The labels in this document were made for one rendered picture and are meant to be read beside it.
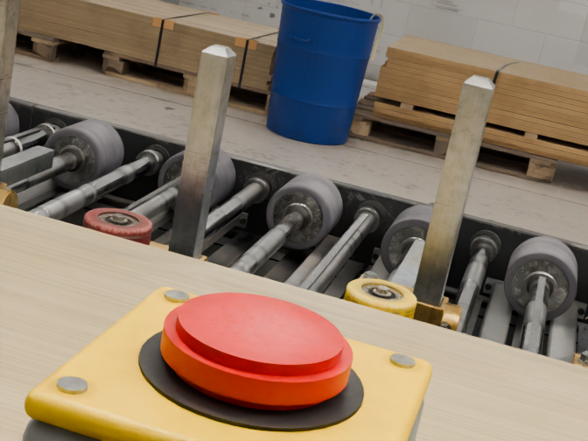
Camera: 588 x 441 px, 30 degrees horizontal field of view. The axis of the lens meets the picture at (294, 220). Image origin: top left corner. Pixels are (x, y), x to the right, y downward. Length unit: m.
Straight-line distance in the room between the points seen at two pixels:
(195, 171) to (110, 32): 5.29
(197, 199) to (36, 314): 0.42
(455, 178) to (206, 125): 0.32
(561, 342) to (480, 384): 0.64
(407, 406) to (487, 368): 0.88
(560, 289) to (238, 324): 1.52
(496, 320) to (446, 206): 0.42
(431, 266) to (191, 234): 0.31
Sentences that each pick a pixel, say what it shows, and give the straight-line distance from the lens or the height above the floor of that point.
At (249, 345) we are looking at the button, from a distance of 0.22.
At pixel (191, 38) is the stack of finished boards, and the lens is 6.45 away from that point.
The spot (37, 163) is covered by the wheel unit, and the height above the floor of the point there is 0.83.
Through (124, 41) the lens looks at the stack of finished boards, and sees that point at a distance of 6.62.
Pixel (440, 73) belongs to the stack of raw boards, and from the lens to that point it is 6.12.
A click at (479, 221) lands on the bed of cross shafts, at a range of 1.87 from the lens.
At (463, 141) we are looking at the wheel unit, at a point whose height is 1.07.
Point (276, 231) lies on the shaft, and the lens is 1.65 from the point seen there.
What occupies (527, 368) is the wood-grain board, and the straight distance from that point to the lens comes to 1.14.
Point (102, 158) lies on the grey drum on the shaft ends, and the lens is 1.88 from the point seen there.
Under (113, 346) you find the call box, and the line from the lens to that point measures 0.24.
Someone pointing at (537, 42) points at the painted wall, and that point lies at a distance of 7.38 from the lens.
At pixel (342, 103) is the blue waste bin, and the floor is 0.24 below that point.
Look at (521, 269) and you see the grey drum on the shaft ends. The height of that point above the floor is 0.82.
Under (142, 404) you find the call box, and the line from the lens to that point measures 0.21.
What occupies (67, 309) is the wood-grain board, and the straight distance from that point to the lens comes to 1.05.
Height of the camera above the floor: 1.32
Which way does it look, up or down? 17 degrees down
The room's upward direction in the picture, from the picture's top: 11 degrees clockwise
